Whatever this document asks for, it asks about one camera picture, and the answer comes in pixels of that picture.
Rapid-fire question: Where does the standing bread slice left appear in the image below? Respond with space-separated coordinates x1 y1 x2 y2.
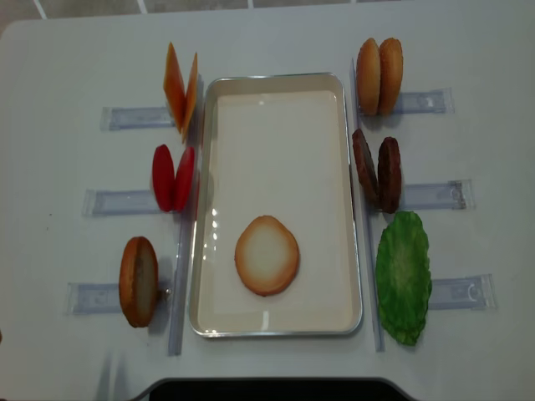
119 236 158 327

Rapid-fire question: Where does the left brown meat patty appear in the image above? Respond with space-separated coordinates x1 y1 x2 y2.
352 129 379 208

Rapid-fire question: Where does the green lettuce leaf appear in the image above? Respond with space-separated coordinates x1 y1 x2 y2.
375 211 432 347

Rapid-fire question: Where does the right orange cheese slice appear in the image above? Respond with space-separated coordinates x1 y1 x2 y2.
181 53 198 144

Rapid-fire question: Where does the left bun slice top right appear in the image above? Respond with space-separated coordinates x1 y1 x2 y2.
356 38 380 115

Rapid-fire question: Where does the clear acrylic rack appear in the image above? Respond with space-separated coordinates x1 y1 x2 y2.
66 81 204 356
349 58 498 353

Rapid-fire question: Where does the orange cheese slice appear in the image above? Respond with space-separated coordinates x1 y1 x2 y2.
181 53 198 144
163 43 186 134

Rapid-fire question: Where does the brown meat patty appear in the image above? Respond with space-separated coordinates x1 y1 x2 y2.
352 129 379 208
378 137 402 214

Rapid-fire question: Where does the left clear acrylic rack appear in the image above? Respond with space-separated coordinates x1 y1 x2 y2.
66 81 204 356

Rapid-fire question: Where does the white rectangular metal tray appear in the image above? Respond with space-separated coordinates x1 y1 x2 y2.
189 73 363 338

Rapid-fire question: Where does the right clear acrylic rack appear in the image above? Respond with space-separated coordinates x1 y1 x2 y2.
349 58 498 353

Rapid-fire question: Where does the left red tomato slice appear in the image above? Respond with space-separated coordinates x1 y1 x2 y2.
152 145 175 212

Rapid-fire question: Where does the red tomato slice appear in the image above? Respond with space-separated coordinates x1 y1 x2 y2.
152 145 175 212
173 146 195 212

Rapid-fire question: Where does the right red tomato slice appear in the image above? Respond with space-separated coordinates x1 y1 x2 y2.
173 146 195 212

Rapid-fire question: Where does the bread slice on tray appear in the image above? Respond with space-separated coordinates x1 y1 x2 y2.
234 215 300 297

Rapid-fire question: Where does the right brown meat patty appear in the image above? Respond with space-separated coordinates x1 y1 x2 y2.
378 137 402 214

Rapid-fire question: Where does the left orange cheese slice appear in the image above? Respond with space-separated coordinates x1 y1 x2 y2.
163 43 186 134

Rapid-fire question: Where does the bun slice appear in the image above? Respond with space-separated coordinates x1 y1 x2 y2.
378 38 403 115
356 38 380 115

